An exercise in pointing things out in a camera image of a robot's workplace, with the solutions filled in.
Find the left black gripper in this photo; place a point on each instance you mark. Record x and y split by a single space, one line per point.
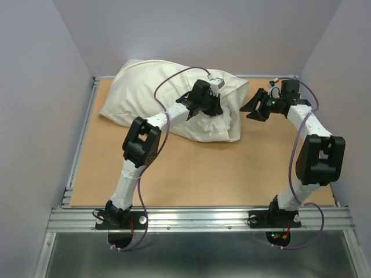
215 109

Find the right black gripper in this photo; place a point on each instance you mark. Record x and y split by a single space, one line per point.
250 106

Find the cream pillowcase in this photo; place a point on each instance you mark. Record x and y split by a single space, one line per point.
146 87

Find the white pillow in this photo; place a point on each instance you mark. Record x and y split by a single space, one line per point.
211 128

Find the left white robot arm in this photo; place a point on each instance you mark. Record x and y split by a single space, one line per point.
141 145

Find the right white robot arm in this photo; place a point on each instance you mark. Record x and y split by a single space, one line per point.
316 159

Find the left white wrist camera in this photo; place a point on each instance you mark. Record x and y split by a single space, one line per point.
215 84

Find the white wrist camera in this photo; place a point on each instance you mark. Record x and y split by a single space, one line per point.
215 84
274 87

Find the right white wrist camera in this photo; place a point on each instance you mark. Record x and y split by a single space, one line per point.
274 87

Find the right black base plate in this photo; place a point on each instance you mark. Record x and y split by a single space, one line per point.
263 219

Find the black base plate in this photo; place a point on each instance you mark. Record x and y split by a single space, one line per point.
132 220
263 219

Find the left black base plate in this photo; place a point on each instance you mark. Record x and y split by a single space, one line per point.
132 220

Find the aluminium rail frame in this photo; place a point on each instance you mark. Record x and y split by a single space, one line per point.
198 197

